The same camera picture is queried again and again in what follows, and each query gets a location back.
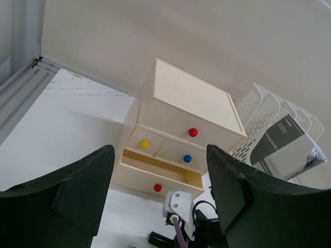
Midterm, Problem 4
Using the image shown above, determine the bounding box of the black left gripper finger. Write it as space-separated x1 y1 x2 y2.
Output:
1 145 115 236

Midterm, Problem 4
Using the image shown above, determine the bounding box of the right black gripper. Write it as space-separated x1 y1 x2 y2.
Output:
165 144 326 248

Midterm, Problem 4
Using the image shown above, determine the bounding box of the drawer blue knob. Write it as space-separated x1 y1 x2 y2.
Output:
154 138 209 174

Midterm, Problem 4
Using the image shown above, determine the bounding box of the small drawer yellow knob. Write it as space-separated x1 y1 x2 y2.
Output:
126 125 168 158

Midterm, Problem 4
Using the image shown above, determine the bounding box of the dark grey booklet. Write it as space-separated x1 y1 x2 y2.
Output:
250 114 327 181

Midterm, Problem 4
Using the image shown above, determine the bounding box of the white mesh file organizer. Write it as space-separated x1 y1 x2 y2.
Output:
232 85 327 181

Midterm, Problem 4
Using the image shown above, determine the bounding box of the cream drawer cabinet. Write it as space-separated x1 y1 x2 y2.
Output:
111 58 248 199

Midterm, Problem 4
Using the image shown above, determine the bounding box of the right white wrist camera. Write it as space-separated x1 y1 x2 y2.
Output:
162 191 195 241

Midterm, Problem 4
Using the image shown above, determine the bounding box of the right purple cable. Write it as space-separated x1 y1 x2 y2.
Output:
173 216 188 248

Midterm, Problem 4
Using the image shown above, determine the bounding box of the aluminium rail frame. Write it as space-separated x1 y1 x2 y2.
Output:
1 1 59 142

